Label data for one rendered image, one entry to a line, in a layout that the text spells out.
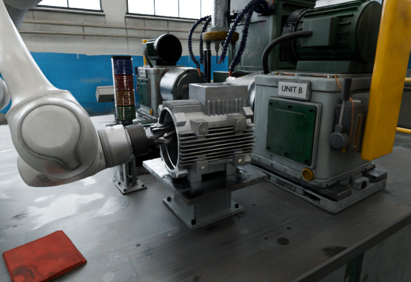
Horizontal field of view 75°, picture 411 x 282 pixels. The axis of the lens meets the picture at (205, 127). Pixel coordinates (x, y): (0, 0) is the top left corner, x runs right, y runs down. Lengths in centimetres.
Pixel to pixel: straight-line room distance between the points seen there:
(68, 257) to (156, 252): 18
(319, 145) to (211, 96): 34
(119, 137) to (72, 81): 615
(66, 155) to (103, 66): 641
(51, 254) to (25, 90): 36
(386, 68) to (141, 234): 71
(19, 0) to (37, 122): 61
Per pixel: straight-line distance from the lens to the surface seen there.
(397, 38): 82
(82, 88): 676
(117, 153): 60
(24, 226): 85
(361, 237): 78
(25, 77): 51
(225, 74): 145
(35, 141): 41
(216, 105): 64
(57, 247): 72
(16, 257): 73
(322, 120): 78
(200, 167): 61
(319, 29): 82
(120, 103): 83
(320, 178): 83
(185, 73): 152
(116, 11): 697
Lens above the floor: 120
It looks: 14 degrees down
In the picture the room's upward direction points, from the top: straight up
